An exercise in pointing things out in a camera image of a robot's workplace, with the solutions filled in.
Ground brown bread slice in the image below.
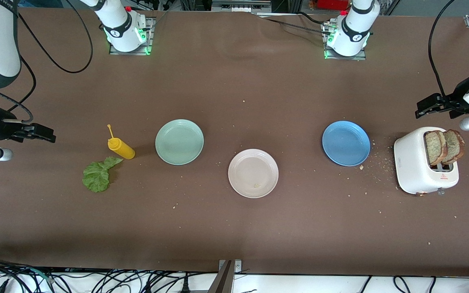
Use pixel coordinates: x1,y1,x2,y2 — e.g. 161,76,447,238
425,130,448,166
442,129,465,165

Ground yellow mustard squeeze bottle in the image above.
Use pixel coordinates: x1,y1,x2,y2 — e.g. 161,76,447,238
107,124,136,160

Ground blue plate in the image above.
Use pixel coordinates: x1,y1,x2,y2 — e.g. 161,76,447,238
322,120,370,167

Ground mint green plate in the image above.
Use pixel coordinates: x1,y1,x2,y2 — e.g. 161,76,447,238
155,119,204,166

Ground beige plate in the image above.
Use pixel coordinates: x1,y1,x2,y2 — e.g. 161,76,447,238
228,149,279,199

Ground white toaster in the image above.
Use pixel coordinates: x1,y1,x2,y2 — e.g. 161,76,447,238
394,127,460,197

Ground green lettuce leaf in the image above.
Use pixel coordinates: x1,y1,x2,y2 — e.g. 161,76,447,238
82,157,123,193

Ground red box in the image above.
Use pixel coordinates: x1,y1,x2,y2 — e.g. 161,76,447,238
317,0,350,11

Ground grey power strip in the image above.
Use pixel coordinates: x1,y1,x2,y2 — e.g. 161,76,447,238
212,0,272,13

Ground aluminium profile bar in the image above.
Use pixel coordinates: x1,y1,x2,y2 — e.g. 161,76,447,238
208,260,243,293

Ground long black left arm cable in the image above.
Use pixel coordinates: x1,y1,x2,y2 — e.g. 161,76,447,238
427,0,463,99

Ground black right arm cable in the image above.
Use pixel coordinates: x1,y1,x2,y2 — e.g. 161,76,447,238
0,0,94,122

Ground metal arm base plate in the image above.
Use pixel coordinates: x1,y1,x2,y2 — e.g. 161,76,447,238
109,15,154,56
323,20,367,61

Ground thin black table cable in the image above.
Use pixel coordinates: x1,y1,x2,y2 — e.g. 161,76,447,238
264,11,333,36

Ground tangled black floor cables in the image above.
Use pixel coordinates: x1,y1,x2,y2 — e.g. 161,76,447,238
0,256,219,293

